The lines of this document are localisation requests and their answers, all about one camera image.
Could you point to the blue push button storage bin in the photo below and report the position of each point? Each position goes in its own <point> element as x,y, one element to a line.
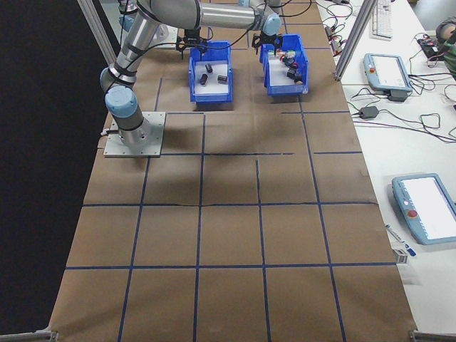
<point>285,90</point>

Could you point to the blue capacitor storage bin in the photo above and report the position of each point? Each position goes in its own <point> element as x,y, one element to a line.
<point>210,97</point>

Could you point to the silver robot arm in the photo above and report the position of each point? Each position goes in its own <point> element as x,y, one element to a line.
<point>124,20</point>
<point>124,46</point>

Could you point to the small black box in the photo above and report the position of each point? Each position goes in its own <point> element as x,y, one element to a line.
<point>398,95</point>

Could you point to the small grey white box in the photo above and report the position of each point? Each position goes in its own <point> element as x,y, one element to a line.
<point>400,257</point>

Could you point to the black cylindrical capacitor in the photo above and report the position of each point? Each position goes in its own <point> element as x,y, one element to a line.
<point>222,78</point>
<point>208,67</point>

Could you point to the small parts in bins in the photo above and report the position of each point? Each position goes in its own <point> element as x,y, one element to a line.
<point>278,76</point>

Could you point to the brown cylindrical capacitor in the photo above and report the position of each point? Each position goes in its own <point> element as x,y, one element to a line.
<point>203,79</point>

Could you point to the white foam bin liner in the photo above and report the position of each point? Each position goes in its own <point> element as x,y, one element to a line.
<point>213,87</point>

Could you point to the white keyboard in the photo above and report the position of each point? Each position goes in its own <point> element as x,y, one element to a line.
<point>382,19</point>

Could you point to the grey blue teach pendant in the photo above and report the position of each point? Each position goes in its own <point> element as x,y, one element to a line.
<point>386,71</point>
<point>427,210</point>

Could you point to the black power adapter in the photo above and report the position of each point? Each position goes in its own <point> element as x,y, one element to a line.
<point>369,112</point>

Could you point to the black red electronic device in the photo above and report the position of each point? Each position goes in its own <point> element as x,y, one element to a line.
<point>429,46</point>

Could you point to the white desk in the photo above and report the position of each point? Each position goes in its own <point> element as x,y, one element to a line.
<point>384,156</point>

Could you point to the person in green shirt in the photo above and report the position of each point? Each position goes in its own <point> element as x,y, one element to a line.
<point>449,46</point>

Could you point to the white marker blue cap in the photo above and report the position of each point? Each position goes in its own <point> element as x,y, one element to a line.
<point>400,239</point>

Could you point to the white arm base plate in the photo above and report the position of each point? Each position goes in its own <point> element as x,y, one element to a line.
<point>171,35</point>
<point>153,142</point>

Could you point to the black red contact switch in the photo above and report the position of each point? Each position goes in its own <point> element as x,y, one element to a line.
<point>292,65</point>

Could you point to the black push button switch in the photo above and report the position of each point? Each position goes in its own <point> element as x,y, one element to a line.
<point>294,74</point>

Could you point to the yellow push button switch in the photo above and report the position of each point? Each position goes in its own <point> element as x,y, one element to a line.
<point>300,81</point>

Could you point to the slanted aluminium post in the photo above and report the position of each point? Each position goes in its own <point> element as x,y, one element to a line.
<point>354,39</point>

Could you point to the aluminium profile post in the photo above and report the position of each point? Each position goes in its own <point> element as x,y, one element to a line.
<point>97,28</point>

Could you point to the black frame cover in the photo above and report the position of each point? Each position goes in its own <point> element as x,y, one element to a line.
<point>35,142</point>

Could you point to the metal corner bracket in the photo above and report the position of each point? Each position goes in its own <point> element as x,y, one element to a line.
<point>39,336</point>
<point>427,336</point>

